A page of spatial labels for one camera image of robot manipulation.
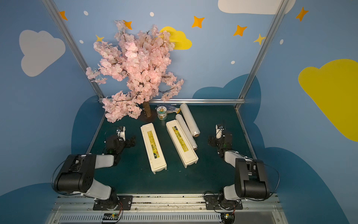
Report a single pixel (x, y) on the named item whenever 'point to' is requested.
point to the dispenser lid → (154, 150)
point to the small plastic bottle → (172, 109)
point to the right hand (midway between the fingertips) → (218, 134)
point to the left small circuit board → (110, 216)
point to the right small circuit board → (227, 218)
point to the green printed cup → (161, 112)
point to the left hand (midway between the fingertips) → (128, 133)
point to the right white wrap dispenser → (181, 143)
